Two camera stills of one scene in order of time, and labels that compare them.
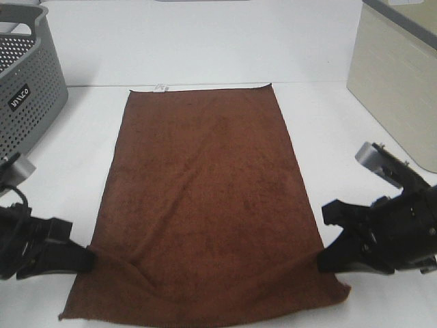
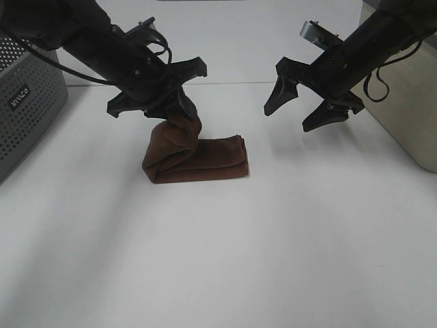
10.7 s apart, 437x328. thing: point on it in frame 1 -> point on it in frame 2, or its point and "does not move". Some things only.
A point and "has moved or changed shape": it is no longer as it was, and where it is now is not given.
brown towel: (206, 220) has moved or changed shape
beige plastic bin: (393, 72) does not move
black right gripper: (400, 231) -> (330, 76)
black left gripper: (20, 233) -> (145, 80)
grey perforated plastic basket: (33, 87) does not move
